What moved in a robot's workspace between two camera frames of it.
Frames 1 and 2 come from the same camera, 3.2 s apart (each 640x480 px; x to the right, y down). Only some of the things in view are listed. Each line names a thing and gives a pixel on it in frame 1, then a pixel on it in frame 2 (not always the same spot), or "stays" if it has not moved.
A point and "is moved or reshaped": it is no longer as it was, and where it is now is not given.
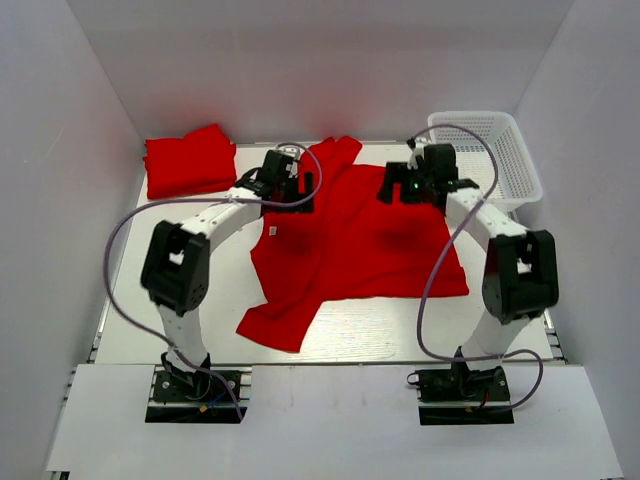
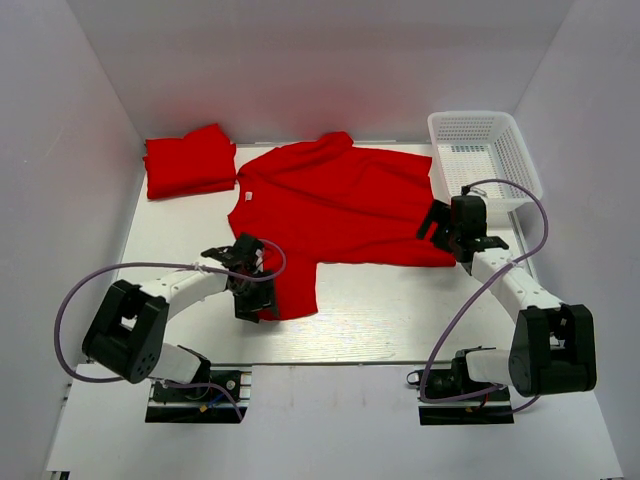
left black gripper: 305,207 → 246,310
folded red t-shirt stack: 202,160 stays
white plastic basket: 516,182 stays
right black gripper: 394,173 → 441,213
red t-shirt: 355,244 is moved or reshaped
